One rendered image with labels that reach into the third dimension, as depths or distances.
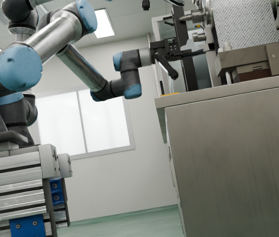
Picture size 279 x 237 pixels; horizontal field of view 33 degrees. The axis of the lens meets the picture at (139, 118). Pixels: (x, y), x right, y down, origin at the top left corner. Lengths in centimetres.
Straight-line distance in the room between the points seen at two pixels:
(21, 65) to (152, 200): 629
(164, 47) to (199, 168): 55
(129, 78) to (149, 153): 560
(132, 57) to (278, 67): 56
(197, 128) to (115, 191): 592
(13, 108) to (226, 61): 81
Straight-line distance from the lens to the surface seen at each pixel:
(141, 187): 744
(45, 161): 127
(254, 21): 197
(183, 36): 227
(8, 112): 182
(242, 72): 172
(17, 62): 125
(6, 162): 129
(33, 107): 198
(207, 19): 199
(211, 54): 200
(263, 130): 163
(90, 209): 755
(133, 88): 185
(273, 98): 165
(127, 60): 187
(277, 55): 172
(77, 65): 179
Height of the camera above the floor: 66
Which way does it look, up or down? 6 degrees up
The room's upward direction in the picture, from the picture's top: 10 degrees counter-clockwise
